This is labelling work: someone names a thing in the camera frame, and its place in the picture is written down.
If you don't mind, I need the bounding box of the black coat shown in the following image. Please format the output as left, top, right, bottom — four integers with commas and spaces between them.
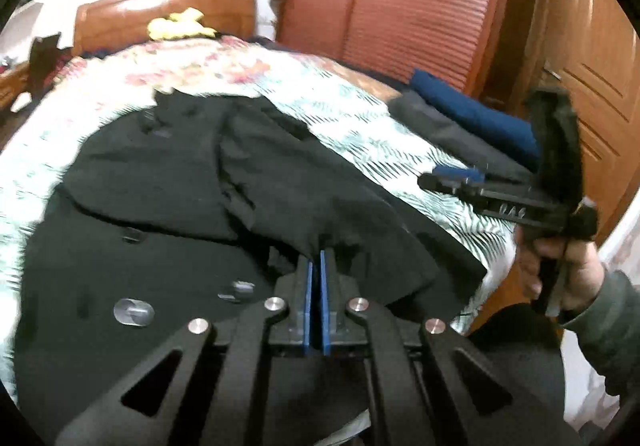
14, 93, 486, 443

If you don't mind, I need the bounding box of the green sleeve forearm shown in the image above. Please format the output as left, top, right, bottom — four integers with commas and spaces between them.
559, 270, 639, 398

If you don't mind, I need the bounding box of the wooden headboard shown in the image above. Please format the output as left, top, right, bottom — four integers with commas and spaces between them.
73, 0, 257, 55

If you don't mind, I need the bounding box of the wooden desk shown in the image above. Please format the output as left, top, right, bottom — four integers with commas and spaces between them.
0, 62, 29, 111

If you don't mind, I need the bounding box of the yellow plush toy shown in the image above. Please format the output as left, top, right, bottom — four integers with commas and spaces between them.
146, 7, 218, 41

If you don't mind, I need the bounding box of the dark wooden chair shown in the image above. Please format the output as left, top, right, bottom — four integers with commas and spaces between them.
27, 32, 61, 102

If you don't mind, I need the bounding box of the leaf pattern bed quilt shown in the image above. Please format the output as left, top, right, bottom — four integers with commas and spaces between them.
1, 58, 514, 395

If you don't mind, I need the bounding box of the person's right hand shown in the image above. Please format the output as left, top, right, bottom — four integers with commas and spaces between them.
514, 226, 605, 313

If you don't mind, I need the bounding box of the folded navy blue garment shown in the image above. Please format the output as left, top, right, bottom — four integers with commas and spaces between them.
409, 69, 539, 171

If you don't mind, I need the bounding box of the floral blanket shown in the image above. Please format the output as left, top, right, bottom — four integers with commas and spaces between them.
52, 36, 400, 102

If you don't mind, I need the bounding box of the folded dark grey garment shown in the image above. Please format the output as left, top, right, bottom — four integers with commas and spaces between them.
387, 91, 534, 184

